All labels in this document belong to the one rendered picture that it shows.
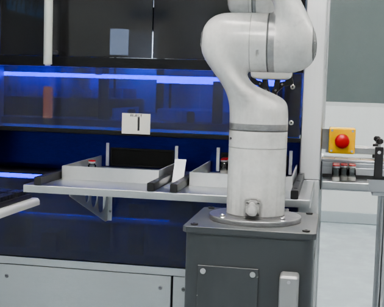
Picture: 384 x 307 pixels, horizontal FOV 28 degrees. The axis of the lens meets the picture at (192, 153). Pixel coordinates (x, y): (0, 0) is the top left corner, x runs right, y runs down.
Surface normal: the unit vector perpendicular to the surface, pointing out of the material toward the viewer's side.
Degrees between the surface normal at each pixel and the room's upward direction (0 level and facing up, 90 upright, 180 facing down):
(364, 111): 90
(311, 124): 90
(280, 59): 126
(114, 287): 90
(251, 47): 105
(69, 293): 90
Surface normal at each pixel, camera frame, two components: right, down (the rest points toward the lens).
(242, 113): -0.65, 0.03
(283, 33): -0.33, 0.00
